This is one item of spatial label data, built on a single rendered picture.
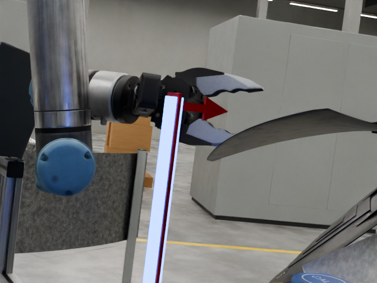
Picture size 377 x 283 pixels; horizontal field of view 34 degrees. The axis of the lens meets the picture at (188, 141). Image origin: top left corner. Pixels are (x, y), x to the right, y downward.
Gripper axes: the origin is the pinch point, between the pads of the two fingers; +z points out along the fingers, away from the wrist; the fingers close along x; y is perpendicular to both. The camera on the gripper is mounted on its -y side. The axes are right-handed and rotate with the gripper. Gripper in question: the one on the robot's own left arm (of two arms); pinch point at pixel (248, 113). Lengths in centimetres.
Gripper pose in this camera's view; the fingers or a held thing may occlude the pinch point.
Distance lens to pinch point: 82.9
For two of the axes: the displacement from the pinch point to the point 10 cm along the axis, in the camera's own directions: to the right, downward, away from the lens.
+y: 3.8, 1.3, 9.2
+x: -1.8, 9.8, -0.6
